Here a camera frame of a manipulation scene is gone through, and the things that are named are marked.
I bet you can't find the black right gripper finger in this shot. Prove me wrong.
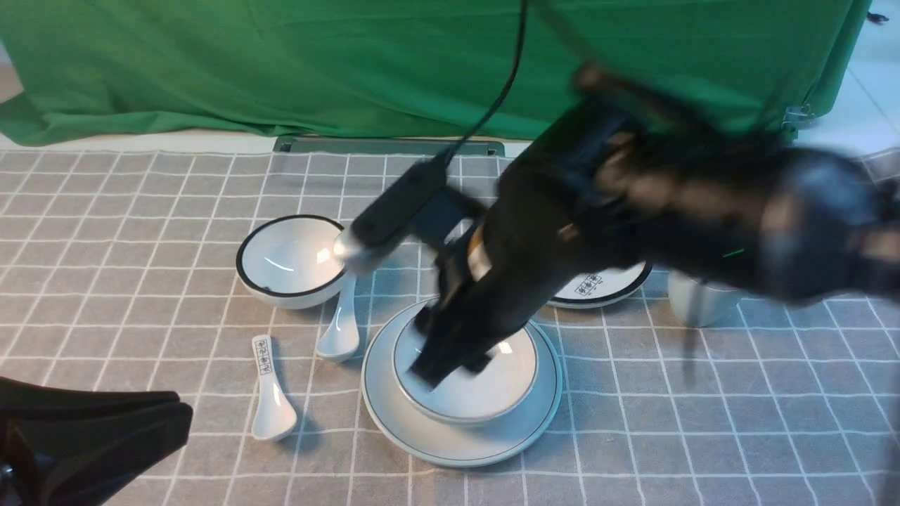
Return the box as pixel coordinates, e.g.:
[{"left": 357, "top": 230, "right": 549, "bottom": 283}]
[{"left": 409, "top": 299, "right": 493, "bottom": 389}]

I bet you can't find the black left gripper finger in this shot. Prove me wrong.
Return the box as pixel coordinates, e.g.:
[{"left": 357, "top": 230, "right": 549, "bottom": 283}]
[{"left": 1, "top": 378, "right": 193, "bottom": 505}]

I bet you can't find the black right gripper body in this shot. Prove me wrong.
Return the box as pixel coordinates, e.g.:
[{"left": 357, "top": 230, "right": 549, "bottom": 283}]
[{"left": 438, "top": 98, "right": 634, "bottom": 345}]

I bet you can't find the shallow pale bowl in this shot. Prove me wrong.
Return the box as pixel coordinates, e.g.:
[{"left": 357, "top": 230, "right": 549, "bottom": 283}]
[{"left": 393, "top": 323, "right": 539, "bottom": 425}]

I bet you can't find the plain white ceramic spoon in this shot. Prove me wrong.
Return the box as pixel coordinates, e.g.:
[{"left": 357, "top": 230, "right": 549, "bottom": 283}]
[{"left": 315, "top": 273, "right": 361, "bottom": 363}]

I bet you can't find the pale ceramic cup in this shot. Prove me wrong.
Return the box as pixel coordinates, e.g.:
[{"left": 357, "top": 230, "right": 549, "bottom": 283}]
[{"left": 668, "top": 271, "right": 742, "bottom": 327}]

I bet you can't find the black-rimmed white bowl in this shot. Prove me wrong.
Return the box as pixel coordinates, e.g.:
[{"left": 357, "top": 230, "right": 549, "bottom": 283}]
[{"left": 236, "top": 214, "right": 356, "bottom": 310}]

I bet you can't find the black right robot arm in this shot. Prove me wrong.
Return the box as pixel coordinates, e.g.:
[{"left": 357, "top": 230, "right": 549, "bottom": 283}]
[{"left": 409, "top": 64, "right": 899, "bottom": 388}]

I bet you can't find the black-rimmed cartoon plate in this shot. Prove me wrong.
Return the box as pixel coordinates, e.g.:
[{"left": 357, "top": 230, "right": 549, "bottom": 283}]
[{"left": 546, "top": 262, "right": 653, "bottom": 309}]

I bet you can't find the large pale plate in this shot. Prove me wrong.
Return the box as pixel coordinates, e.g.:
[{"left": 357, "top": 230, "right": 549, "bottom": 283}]
[{"left": 362, "top": 301, "right": 563, "bottom": 468}]

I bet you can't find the grey checked tablecloth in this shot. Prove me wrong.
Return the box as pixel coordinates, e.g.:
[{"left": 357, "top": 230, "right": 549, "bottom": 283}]
[{"left": 1, "top": 151, "right": 898, "bottom": 505}]

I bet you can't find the white spoon with pattern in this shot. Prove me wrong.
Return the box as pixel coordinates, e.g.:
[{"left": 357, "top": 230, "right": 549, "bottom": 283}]
[{"left": 251, "top": 335, "right": 298, "bottom": 441}]

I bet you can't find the metal binder clip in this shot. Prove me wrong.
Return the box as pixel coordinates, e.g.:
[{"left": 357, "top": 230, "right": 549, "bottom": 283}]
[{"left": 780, "top": 103, "right": 816, "bottom": 129}]

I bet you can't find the green backdrop cloth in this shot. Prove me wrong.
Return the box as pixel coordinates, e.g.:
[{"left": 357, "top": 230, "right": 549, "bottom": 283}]
[{"left": 2, "top": 1, "right": 869, "bottom": 146}]

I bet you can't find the black camera cable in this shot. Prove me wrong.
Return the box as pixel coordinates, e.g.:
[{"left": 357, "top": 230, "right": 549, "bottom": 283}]
[{"left": 439, "top": 0, "right": 529, "bottom": 169}]

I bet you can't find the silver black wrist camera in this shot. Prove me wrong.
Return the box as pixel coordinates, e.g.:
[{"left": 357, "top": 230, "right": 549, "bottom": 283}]
[{"left": 332, "top": 158, "right": 447, "bottom": 275}]

